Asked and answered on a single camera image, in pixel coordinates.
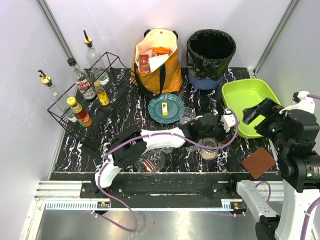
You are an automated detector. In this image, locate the teal ceramic plate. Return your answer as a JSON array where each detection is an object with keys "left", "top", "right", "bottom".
[{"left": 148, "top": 93, "right": 185, "bottom": 124}]

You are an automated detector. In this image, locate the clear bottle black cap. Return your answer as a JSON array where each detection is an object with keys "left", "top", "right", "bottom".
[{"left": 67, "top": 57, "right": 97, "bottom": 101}]

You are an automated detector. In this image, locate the small yellow seasoning bottle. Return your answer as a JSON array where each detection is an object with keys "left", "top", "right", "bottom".
[{"left": 93, "top": 80, "right": 110, "bottom": 106}]

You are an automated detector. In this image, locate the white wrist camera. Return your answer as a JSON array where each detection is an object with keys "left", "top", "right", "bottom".
[
  {"left": 221, "top": 108, "right": 239, "bottom": 133},
  {"left": 279, "top": 91, "right": 316, "bottom": 114}
]

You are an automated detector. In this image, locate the clear glass tumbler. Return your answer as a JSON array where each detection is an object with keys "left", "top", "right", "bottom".
[
  {"left": 185, "top": 145, "right": 199, "bottom": 152},
  {"left": 179, "top": 107, "right": 196, "bottom": 125},
  {"left": 161, "top": 147, "right": 174, "bottom": 154}
]

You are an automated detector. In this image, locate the clear glass tumbler rear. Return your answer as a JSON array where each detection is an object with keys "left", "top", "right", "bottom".
[{"left": 179, "top": 107, "right": 196, "bottom": 125}]

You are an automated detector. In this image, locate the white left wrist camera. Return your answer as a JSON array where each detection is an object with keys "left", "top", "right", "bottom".
[{"left": 221, "top": 108, "right": 239, "bottom": 133}]

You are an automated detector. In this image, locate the chocolate cake slice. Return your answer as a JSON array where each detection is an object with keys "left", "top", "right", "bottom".
[{"left": 142, "top": 158, "right": 157, "bottom": 173}]

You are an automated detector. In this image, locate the orange canvas tote bag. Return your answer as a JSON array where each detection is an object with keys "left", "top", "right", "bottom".
[{"left": 130, "top": 28, "right": 183, "bottom": 99}]

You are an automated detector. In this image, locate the clear glass tumbler left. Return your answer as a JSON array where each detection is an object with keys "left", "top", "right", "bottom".
[{"left": 161, "top": 147, "right": 174, "bottom": 154}]

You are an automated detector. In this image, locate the orange snack box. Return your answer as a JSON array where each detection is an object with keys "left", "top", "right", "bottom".
[{"left": 152, "top": 47, "right": 170, "bottom": 57}]

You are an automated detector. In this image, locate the red snack box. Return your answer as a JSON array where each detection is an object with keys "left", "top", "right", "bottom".
[{"left": 139, "top": 54, "right": 151, "bottom": 73}]

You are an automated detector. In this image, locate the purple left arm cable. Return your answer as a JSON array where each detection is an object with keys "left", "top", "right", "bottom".
[{"left": 92, "top": 108, "right": 240, "bottom": 232}]

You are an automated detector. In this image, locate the glass jar front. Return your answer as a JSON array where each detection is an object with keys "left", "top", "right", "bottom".
[{"left": 198, "top": 137, "right": 220, "bottom": 161}]

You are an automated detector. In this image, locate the white paper package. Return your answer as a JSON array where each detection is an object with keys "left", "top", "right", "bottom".
[{"left": 148, "top": 54, "right": 169, "bottom": 72}]

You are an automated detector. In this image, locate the brown scouring pad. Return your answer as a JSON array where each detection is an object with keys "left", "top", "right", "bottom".
[{"left": 241, "top": 147, "right": 276, "bottom": 180}]

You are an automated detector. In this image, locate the red sauce bottle yellow cap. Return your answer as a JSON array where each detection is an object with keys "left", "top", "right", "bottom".
[{"left": 66, "top": 96, "right": 93, "bottom": 128}]

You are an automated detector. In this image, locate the black wire dish rack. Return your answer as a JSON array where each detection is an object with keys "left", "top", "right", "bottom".
[{"left": 47, "top": 51, "right": 139, "bottom": 150}]

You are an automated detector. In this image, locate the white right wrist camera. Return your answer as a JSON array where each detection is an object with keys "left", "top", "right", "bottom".
[{"left": 279, "top": 91, "right": 316, "bottom": 114}]

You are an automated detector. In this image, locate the yellow cake slice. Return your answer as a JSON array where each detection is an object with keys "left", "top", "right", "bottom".
[{"left": 161, "top": 102, "right": 168, "bottom": 116}]

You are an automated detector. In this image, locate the lime green plastic tub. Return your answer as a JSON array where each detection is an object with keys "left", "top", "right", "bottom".
[{"left": 221, "top": 78, "right": 280, "bottom": 139}]

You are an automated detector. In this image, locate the clear glass tumbler middle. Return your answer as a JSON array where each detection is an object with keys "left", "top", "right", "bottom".
[{"left": 185, "top": 145, "right": 199, "bottom": 152}]

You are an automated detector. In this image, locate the clear glass bowl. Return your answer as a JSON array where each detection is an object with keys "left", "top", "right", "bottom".
[{"left": 134, "top": 149, "right": 165, "bottom": 176}]

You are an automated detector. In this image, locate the trash bin with black liner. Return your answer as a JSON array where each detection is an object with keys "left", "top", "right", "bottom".
[{"left": 186, "top": 29, "right": 237, "bottom": 91}]

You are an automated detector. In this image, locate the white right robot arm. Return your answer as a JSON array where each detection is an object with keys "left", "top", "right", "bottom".
[{"left": 236, "top": 97, "right": 320, "bottom": 240}]

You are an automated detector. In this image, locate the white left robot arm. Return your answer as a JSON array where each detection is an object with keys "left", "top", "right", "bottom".
[{"left": 92, "top": 108, "right": 239, "bottom": 189}]

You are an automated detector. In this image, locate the clear oil bottle gold spout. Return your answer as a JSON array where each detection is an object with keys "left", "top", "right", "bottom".
[{"left": 37, "top": 70, "right": 78, "bottom": 123}]

